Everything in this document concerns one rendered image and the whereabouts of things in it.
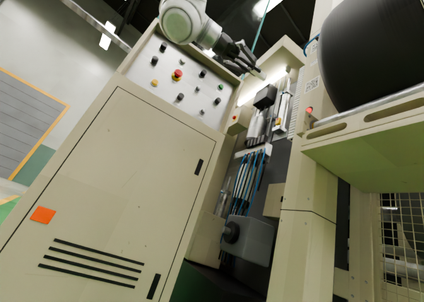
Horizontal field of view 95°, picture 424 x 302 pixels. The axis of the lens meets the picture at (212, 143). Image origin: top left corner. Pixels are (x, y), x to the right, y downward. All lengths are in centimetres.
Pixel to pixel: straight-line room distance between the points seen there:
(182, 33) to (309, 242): 69
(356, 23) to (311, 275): 73
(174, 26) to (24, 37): 995
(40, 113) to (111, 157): 855
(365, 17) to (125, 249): 100
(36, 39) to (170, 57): 948
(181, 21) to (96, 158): 52
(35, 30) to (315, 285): 1060
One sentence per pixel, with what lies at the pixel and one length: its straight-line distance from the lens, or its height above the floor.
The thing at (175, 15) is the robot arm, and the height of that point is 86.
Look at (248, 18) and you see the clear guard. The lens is 158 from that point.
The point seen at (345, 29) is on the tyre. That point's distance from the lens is 78.
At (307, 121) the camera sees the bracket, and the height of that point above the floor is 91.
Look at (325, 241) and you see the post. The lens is 78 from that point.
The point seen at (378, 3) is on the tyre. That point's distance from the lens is 77.
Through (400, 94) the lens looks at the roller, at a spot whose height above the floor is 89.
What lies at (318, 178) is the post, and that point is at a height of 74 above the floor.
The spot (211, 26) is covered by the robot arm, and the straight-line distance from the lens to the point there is 75.
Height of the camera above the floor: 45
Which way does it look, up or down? 25 degrees up
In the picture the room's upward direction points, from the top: 20 degrees clockwise
